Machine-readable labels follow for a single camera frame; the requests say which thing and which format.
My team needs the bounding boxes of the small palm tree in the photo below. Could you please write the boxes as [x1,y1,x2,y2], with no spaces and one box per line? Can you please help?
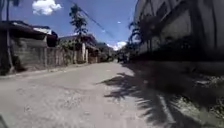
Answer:
[127,20,145,52]

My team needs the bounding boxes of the tall palm tree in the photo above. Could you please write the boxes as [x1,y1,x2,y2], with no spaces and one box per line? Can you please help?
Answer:
[68,3,89,45]

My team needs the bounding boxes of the grey concrete road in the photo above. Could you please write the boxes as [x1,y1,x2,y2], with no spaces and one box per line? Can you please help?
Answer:
[0,61,224,128]

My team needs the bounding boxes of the concrete kerb strip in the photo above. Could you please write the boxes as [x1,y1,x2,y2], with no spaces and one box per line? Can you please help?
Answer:
[0,63,93,80]

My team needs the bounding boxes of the large grey building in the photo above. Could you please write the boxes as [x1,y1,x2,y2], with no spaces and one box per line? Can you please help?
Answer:
[133,0,224,64]

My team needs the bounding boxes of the house with dark roof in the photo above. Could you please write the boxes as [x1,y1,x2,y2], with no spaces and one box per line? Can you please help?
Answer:
[0,20,60,48]

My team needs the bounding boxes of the leaning utility pole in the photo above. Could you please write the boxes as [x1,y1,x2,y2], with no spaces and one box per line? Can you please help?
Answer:
[3,0,16,75]

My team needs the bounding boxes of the low house behind wall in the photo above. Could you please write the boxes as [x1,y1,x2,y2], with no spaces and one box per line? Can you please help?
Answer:
[58,33,102,64]

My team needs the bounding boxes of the overhead wires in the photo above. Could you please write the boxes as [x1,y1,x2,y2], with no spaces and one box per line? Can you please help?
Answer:
[66,0,118,40]

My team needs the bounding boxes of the weathered concrete block wall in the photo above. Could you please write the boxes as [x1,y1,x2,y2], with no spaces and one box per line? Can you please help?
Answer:
[9,36,101,72]

